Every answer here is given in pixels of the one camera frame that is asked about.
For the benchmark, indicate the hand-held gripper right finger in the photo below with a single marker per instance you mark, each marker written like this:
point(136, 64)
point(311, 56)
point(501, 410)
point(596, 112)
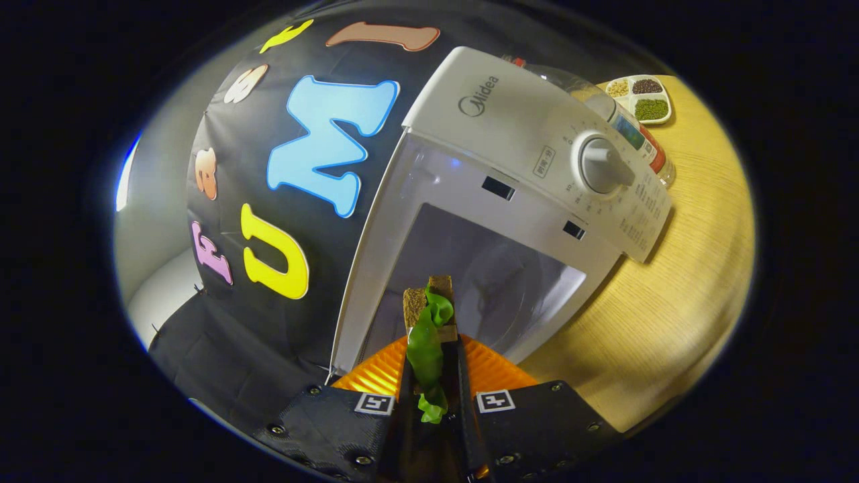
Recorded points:
point(530, 429)

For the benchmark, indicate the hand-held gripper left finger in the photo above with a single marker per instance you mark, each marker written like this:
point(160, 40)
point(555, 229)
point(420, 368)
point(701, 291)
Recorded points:
point(335, 429)

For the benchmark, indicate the brown bread lettuce sandwich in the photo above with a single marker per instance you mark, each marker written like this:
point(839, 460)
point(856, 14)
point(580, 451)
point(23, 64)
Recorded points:
point(427, 342)

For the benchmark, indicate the white microwave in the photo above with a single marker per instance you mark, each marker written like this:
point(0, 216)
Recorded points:
point(510, 127)

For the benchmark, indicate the black backdrop cloth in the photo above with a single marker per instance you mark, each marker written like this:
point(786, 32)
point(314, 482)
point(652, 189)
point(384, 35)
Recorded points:
point(241, 335)

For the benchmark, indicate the clear plastic bottle red label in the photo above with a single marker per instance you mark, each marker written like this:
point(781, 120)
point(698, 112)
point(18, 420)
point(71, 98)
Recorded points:
point(637, 134)

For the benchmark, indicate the white divided dish of beans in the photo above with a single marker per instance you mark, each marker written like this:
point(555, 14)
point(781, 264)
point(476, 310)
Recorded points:
point(649, 107)

